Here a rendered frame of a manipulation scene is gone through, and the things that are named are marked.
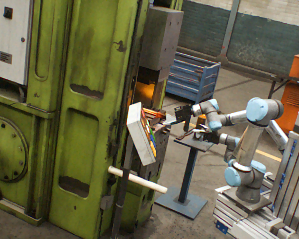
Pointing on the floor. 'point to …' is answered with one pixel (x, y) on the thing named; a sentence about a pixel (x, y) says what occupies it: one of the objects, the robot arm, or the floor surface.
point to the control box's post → (122, 193)
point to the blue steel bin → (192, 78)
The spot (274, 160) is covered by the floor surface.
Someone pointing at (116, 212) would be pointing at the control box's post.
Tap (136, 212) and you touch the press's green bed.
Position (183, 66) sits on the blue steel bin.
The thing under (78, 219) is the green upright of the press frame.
